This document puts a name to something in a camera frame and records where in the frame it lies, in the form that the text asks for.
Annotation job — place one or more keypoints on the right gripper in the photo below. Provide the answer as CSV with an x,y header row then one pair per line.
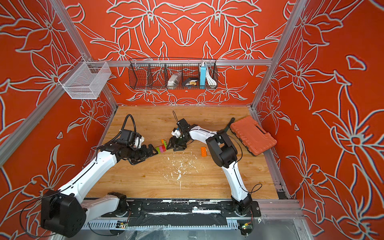
x,y
173,141

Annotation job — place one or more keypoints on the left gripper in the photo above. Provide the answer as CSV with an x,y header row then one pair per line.
x,y
145,154

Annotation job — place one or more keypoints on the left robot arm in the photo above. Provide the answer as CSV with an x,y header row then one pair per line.
x,y
65,210

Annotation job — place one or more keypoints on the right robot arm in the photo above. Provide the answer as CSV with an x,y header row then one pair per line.
x,y
223,153

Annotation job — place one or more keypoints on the long orange lego plate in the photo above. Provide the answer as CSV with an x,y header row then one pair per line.
x,y
204,152

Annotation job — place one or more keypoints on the dark green clamp tool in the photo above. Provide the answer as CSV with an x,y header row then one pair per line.
x,y
227,127

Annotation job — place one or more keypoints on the black small box in basket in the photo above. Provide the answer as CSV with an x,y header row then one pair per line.
x,y
191,82

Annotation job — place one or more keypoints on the plastic bag in basket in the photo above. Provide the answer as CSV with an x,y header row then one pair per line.
x,y
174,81

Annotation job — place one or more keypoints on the red plastic tool case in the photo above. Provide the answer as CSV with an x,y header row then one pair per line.
x,y
252,135

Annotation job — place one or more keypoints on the clear plastic bin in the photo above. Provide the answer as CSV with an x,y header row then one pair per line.
x,y
85,81

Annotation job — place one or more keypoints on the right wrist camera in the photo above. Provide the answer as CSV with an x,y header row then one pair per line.
x,y
176,133

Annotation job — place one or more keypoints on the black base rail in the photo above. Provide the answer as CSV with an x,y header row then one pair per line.
x,y
184,213

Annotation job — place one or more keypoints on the black wire basket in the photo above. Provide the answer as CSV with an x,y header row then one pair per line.
x,y
148,74

